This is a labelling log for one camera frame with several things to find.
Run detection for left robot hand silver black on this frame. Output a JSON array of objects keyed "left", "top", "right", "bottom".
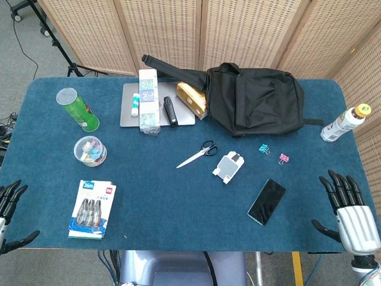
[{"left": 0, "top": 179, "right": 40, "bottom": 255}]

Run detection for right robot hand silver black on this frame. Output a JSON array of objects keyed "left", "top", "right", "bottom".
[{"left": 311, "top": 169, "right": 378, "bottom": 256}]

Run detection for black smartphone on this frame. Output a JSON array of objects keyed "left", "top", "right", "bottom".
[{"left": 247, "top": 178, "right": 286, "bottom": 226}]

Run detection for white phone stand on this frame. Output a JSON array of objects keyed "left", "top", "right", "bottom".
[{"left": 212, "top": 151, "right": 245, "bottom": 185}]

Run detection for black tripod stand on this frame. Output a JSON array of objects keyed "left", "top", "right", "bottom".
[{"left": 26, "top": 0, "right": 108, "bottom": 77}]

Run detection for black wheeled cart base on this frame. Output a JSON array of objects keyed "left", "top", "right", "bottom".
[{"left": 8, "top": 0, "right": 51, "bottom": 38}]

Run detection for blue correction tape pack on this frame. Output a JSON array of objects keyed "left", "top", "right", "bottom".
[{"left": 68, "top": 179, "right": 117, "bottom": 240}]

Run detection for clear tub of clips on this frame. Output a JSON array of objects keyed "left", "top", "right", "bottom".
[{"left": 73, "top": 135, "right": 108, "bottom": 167}]

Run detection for silver table leg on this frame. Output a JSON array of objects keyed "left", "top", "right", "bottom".
[{"left": 255, "top": 251, "right": 264, "bottom": 286}]

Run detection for white bottle yellow cap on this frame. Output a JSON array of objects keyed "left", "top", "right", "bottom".
[{"left": 320, "top": 103, "right": 372, "bottom": 143}]

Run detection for green chips can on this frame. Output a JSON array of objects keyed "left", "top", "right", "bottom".
[{"left": 55, "top": 88, "right": 101, "bottom": 133}]

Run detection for grey laptop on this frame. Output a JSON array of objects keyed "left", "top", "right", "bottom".
[{"left": 120, "top": 82, "right": 196, "bottom": 128}]

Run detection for blue table mat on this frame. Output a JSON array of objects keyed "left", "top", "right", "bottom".
[{"left": 0, "top": 77, "right": 370, "bottom": 251}]

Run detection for white green glue stick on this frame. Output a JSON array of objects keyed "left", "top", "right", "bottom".
[{"left": 130, "top": 92, "right": 140, "bottom": 117}]

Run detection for black backpack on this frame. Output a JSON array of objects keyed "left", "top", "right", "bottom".
[{"left": 141, "top": 54, "right": 324, "bottom": 138}]

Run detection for grey blue robot torso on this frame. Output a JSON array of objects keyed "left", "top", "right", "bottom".
[{"left": 118, "top": 250, "right": 248, "bottom": 286}]

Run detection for black stapler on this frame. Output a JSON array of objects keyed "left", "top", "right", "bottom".
[{"left": 163, "top": 96, "right": 179, "bottom": 128}]

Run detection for gold tissue pack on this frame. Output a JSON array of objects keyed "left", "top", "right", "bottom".
[{"left": 176, "top": 82, "right": 208, "bottom": 120}]

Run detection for wicker folding screen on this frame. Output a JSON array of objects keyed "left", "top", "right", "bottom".
[{"left": 37, "top": 0, "right": 381, "bottom": 217}]

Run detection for bundle of floor cables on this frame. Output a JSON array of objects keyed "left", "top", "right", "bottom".
[{"left": 0, "top": 111, "right": 18, "bottom": 157}]

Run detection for cables under table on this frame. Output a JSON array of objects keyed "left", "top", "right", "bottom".
[{"left": 97, "top": 250, "right": 120, "bottom": 286}]

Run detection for black torso cable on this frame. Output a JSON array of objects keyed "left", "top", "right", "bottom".
[{"left": 203, "top": 251, "right": 217, "bottom": 286}]

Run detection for thin black floor cable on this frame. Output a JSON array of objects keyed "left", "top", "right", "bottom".
[{"left": 12, "top": 17, "right": 39, "bottom": 80}]

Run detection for black handled scissors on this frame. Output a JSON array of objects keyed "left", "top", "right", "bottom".
[{"left": 176, "top": 139, "right": 219, "bottom": 169}]

